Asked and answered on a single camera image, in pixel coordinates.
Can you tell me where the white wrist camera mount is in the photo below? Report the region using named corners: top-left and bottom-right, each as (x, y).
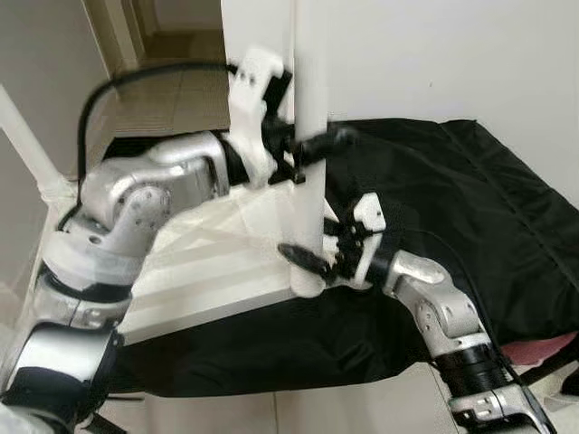
top-left (339, 193), bottom-right (388, 290)
top-left (226, 47), bottom-right (295, 188)

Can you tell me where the white plastic table top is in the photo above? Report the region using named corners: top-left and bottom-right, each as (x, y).
top-left (36, 176), bottom-right (340, 346)

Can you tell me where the black table cloth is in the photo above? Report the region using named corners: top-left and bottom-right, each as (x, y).
top-left (100, 116), bottom-right (579, 399)

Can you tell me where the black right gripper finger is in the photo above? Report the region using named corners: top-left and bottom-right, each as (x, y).
top-left (278, 242), bottom-right (334, 279)

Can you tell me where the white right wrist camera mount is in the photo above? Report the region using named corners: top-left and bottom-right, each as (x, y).
top-left (339, 193), bottom-right (388, 290)

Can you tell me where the white plastic table leg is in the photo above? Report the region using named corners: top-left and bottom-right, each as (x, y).
top-left (0, 84), bottom-right (75, 207)
top-left (289, 0), bottom-right (329, 299)

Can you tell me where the black tripod leg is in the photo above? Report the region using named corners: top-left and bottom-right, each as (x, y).
top-left (86, 411), bottom-right (128, 434)

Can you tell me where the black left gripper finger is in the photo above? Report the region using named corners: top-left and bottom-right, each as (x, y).
top-left (294, 127), bottom-right (358, 166)

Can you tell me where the white door frame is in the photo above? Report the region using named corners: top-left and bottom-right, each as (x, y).
top-left (81, 0), bottom-right (146, 73)

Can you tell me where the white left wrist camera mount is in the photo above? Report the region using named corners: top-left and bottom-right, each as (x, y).
top-left (226, 47), bottom-right (295, 188)

